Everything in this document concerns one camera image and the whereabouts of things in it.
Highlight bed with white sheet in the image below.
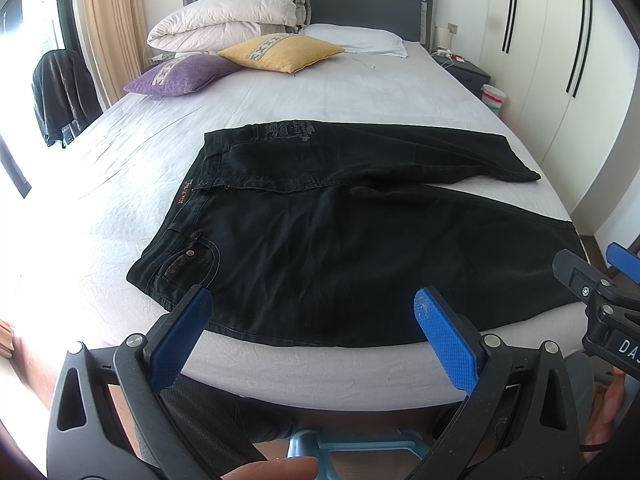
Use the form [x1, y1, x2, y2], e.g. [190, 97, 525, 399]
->
[1, 45, 587, 411]

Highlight white waste bin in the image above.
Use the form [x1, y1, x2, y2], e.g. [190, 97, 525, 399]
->
[480, 84, 506, 116]

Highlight folded beige duvet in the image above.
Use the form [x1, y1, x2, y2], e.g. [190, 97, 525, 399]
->
[146, 0, 311, 53]

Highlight person's right hand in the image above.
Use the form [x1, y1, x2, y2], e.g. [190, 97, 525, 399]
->
[584, 367, 626, 448]

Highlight black framed window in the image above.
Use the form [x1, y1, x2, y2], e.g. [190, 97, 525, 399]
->
[0, 0, 84, 111]

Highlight dark bedside table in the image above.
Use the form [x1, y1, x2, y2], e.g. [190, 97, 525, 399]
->
[432, 53, 490, 99]

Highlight white wardrobe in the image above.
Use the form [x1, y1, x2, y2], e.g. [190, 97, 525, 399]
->
[480, 0, 639, 212]

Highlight white pillow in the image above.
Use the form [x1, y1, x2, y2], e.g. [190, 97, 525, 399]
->
[300, 24, 408, 58]

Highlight beige curtain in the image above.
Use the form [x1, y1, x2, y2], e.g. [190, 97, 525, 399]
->
[81, 0, 148, 107]

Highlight purple cushion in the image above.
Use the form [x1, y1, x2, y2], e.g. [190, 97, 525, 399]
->
[124, 53, 242, 98]

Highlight black denim pants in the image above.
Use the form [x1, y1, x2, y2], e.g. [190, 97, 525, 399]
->
[127, 120, 582, 348]

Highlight blue stool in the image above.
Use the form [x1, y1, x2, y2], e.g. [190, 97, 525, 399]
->
[286, 429, 431, 480]

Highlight yellow cushion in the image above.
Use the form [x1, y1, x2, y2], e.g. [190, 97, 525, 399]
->
[218, 34, 344, 74]

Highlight person's left hand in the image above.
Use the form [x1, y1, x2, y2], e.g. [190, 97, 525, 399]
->
[221, 456, 319, 480]

